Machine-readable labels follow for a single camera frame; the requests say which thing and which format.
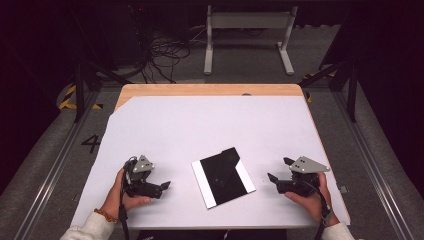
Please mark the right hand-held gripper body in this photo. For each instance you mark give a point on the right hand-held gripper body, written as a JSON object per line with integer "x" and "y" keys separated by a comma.
{"x": 301, "y": 185}

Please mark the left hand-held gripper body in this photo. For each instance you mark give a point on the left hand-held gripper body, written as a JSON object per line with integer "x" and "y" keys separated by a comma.
{"x": 143, "y": 186}

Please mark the dark cloth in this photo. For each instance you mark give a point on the dark cloth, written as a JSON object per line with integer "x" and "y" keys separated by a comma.
{"x": 232, "y": 157}

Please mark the rectangular mirror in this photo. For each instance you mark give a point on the rectangular mirror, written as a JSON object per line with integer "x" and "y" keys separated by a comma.
{"x": 221, "y": 186}

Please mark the person's right hand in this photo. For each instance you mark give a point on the person's right hand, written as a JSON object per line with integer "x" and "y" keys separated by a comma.
{"x": 311, "y": 205}

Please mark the person's left hand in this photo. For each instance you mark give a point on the person's left hand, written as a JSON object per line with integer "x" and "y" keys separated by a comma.
{"x": 115, "y": 200}

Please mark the wristwatch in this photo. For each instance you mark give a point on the wristwatch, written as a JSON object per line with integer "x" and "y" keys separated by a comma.
{"x": 327, "y": 213}

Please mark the person's dark clothing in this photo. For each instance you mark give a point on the person's dark clothing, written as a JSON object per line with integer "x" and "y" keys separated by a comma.
{"x": 186, "y": 235}

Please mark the white table sheet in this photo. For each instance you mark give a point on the white table sheet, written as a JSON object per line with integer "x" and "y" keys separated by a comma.
{"x": 200, "y": 126}

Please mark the black metal stand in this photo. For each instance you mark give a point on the black metal stand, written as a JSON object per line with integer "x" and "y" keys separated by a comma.
{"x": 351, "y": 90}
{"x": 79, "y": 90}

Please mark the yellow and black floor tape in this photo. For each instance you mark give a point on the yellow and black floor tape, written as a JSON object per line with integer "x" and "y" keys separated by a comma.
{"x": 68, "y": 98}

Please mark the white metal stand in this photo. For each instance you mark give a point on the white metal stand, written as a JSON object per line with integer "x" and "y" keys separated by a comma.
{"x": 248, "y": 20}

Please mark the small grey bracket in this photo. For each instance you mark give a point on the small grey bracket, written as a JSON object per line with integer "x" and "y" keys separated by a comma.
{"x": 343, "y": 189}

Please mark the metal floor rail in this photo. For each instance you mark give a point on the metal floor rail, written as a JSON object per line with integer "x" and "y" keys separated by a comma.
{"x": 53, "y": 173}
{"x": 376, "y": 173}

